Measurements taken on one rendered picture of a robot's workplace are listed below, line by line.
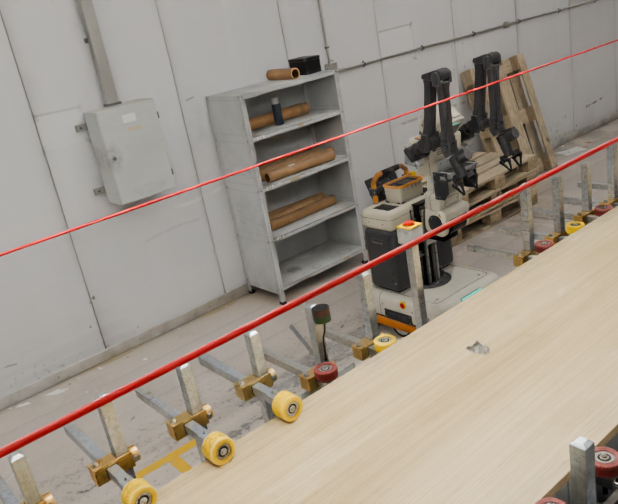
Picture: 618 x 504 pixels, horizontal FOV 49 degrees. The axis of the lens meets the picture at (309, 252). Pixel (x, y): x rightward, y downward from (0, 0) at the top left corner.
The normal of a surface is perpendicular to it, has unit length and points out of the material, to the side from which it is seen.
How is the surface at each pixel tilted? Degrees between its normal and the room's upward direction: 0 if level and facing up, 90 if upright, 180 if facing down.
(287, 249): 90
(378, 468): 0
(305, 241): 90
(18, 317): 90
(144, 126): 90
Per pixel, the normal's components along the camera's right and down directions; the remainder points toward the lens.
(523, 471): -0.18, -0.92
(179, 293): 0.63, 0.16
